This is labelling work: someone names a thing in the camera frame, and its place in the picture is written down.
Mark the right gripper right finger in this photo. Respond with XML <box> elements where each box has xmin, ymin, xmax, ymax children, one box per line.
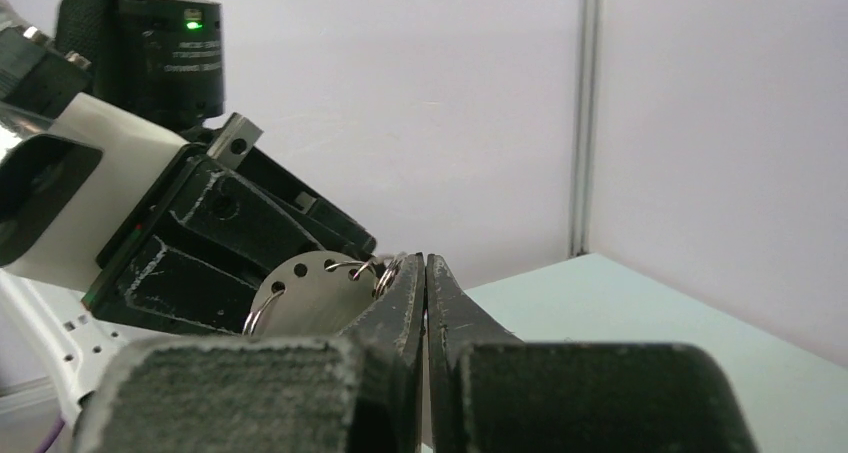
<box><xmin>425</xmin><ymin>254</ymin><xmax>757</xmax><ymax>452</ymax></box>

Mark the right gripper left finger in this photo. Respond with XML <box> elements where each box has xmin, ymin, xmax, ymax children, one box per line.
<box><xmin>72</xmin><ymin>254</ymin><xmax>426</xmax><ymax>453</ymax></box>

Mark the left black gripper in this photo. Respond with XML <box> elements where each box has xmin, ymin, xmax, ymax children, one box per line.
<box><xmin>82</xmin><ymin>114</ymin><xmax>377</xmax><ymax>334</ymax></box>

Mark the red-handled metal key holder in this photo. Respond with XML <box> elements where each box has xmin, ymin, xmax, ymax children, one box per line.
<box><xmin>242</xmin><ymin>250</ymin><xmax>407</xmax><ymax>337</ymax></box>

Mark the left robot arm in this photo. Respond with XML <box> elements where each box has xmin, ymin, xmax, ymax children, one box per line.
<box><xmin>1</xmin><ymin>0</ymin><xmax>376</xmax><ymax>425</ymax></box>

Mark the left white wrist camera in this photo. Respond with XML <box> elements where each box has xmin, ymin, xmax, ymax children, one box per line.
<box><xmin>1</xmin><ymin>94</ymin><xmax>188</xmax><ymax>291</ymax></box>

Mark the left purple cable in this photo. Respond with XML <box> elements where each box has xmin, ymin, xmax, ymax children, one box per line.
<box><xmin>33</xmin><ymin>415</ymin><xmax>68</xmax><ymax>453</ymax></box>

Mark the left aluminium frame post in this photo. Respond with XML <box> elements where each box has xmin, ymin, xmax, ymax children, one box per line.
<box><xmin>567</xmin><ymin>0</ymin><xmax>605</xmax><ymax>258</ymax></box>

